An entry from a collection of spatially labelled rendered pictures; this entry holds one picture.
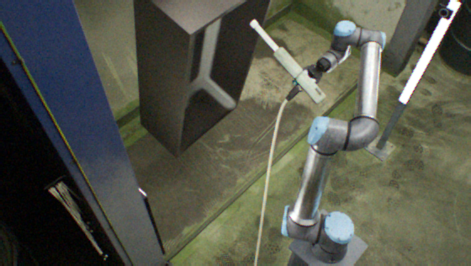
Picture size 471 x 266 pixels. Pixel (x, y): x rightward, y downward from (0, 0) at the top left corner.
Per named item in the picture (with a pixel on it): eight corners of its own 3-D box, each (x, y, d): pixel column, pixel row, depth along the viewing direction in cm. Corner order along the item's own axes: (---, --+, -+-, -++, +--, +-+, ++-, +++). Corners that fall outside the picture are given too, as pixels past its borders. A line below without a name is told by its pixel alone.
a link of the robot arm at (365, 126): (381, 147, 151) (388, 26, 187) (347, 140, 152) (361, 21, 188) (372, 162, 160) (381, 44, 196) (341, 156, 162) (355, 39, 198)
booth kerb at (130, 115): (66, 167, 308) (60, 158, 297) (64, 166, 308) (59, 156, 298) (290, 13, 427) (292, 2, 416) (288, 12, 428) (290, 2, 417)
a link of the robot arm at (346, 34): (361, 21, 189) (354, 41, 199) (336, 17, 190) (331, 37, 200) (360, 34, 183) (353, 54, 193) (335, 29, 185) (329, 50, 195)
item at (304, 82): (307, 114, 200) (329, 94, 180) (301, 119, 198) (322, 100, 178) (244, 42, 205) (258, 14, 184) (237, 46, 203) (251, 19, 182)
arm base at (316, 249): (353, 246, 214) (358, 238, 206) (332, 271, 205) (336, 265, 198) (325, 222, 222) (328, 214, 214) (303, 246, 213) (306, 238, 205)
